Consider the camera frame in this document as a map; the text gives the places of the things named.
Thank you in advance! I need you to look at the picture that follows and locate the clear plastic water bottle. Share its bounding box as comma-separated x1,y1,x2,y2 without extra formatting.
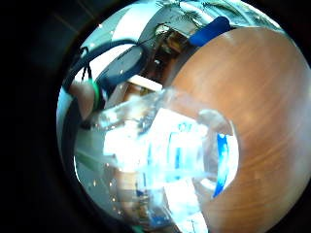
75,86,241,233

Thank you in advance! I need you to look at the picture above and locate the brown wooden cabinet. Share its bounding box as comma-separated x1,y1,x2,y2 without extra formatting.
145,24,195,85

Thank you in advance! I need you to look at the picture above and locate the green palm plant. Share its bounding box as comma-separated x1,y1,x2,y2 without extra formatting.
155,0,251,29

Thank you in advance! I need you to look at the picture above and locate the blue padded chair back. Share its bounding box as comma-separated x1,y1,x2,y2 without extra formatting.
188,16,232,48

